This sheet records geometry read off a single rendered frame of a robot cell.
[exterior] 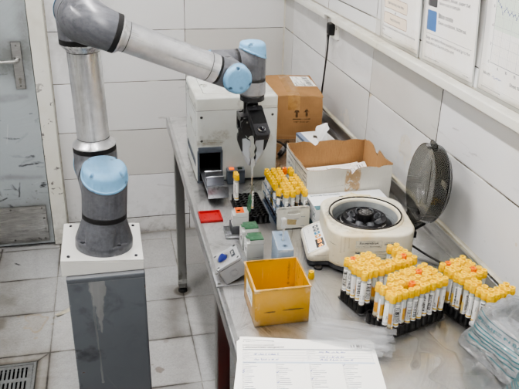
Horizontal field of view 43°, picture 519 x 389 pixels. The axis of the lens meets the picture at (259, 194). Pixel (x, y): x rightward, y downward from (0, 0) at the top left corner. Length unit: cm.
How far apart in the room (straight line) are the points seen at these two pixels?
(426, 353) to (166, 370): 149
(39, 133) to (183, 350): 135
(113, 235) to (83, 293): 17
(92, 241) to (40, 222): 196
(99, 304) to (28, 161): 185
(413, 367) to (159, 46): 93
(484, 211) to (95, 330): 107
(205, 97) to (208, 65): 49
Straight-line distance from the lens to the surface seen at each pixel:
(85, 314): 182
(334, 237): 172
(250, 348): 145
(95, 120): 178
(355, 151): 228
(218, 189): 207
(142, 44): 161
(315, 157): 224
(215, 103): 215
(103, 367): 193
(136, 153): 359
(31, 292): 337
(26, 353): 299
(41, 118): 347
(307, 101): 262
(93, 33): 159
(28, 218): 369
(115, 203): 171
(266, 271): 161
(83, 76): 174
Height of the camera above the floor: 179
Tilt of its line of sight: 25 degrees down
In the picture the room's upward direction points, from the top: 1 degrees clockwise
